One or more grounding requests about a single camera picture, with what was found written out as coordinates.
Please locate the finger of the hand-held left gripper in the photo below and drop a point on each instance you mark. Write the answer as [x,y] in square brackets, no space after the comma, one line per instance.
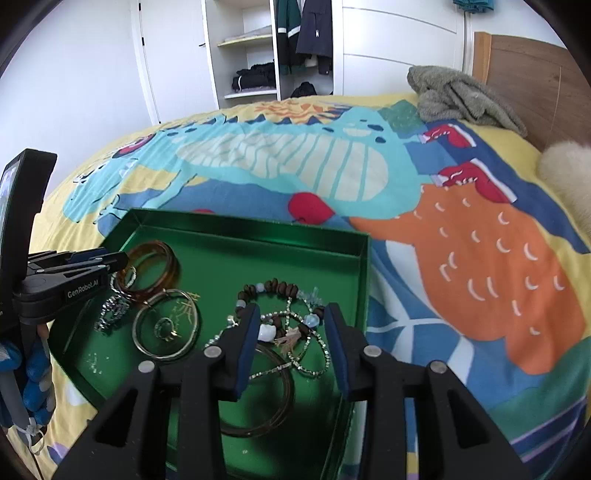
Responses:
[83,265]

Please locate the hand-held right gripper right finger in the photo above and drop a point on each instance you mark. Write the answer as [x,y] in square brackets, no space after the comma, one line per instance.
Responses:
[339,350]

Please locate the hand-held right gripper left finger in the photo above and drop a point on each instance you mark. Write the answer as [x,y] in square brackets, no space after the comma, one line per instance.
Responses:
[244,350]

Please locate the large silver twisted hoop earring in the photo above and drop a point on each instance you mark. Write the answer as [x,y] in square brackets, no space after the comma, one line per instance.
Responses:
[105,318]

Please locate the thin copper bangle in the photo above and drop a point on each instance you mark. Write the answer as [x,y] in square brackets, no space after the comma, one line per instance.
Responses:
[290,392]

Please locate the amber resin bangle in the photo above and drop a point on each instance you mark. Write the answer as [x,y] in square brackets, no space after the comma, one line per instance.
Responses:
[168,270]

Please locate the green metallic box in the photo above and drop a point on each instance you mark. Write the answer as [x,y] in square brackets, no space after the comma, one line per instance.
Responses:
[207,258]

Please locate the person's left hand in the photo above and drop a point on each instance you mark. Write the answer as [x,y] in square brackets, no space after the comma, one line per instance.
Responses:
[37,387]

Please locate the silver bangle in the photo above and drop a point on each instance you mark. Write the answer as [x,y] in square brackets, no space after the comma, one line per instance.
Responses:
[159,354]

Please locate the colourful printed blanket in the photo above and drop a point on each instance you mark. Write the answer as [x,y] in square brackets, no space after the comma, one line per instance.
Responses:
[461,254]

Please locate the folded black clothes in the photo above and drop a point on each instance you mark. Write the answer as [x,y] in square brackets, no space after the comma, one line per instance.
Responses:
[254,76]

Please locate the small black cloth bundle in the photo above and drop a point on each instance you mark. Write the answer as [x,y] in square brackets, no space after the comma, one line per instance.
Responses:
[302,90]

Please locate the grey towel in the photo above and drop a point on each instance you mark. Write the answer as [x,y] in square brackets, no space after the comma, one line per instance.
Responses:
[461,101]

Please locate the white furry cushion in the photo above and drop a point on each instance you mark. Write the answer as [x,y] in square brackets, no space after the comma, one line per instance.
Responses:
[568,170]

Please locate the dark green hanging jacket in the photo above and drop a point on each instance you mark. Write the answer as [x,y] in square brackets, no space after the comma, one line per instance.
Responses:
[286,32]

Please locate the white wardrobe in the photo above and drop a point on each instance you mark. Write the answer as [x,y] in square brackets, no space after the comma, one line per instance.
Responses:
[392,46]

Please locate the navy hanging jacket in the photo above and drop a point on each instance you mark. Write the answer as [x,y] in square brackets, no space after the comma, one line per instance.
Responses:
[316,32]

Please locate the wooden headboard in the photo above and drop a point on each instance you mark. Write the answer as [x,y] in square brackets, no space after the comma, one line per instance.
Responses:
[531,78]

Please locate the teal hanging cloth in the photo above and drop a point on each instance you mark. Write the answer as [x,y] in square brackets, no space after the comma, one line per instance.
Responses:
[473,5]

